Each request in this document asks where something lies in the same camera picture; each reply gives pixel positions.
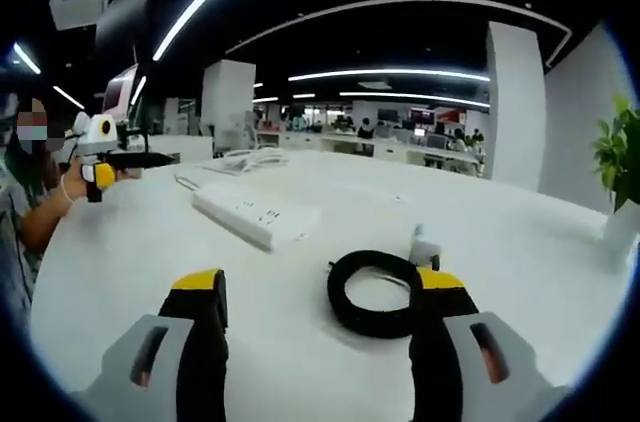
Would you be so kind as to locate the row of white office desks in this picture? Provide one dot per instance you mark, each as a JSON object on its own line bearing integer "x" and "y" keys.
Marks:
{"x": 370, "y": 144}

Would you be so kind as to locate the green potted plant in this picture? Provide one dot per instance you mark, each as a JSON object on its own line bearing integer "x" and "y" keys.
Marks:
{"x": 620, "y": 152}

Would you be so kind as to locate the white desk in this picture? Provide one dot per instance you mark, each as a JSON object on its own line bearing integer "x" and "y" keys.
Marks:
{"x": 280, "y": 302}

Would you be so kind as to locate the person's torso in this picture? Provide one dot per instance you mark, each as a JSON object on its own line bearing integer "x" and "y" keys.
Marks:
{"x": 12, "y": 222}

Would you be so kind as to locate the long straight ceiling light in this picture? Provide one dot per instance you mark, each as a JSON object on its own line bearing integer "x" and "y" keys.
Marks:
{"x": 390, "y": 75}

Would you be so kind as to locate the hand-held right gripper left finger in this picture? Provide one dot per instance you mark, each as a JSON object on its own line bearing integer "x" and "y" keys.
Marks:
{"x": 200, "y": 367}

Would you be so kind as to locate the white power strip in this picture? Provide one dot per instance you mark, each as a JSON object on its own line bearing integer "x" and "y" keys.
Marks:
{"x": 250, "y": 212}

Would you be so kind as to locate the white charger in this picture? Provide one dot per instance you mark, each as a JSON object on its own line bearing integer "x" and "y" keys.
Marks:
{"x": 425, "y": 247}

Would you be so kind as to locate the short straight ceiling light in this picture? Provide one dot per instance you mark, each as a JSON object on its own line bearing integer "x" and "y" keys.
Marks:
{"x": 415, "y": 98}

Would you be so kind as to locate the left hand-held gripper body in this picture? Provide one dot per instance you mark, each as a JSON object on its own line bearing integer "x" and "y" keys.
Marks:
{"x": 95, "y": 139}

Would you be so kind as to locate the person's left hand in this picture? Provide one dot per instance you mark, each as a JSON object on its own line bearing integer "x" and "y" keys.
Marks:
{"x": 77, "y": 184}

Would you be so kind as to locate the long curved ceiling light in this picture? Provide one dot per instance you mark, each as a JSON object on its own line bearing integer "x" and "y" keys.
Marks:
{"x": 200, "y": 2}

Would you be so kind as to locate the large monitor on stand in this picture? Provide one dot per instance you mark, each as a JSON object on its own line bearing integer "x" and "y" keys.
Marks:
{"x": 127, "y": 12}

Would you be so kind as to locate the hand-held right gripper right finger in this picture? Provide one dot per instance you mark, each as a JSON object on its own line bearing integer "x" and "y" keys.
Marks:
{"x": 440, "y": 372}

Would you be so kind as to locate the ceiling air conditioner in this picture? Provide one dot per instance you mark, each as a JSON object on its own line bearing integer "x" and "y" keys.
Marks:
{"x": 80, "y": 7}

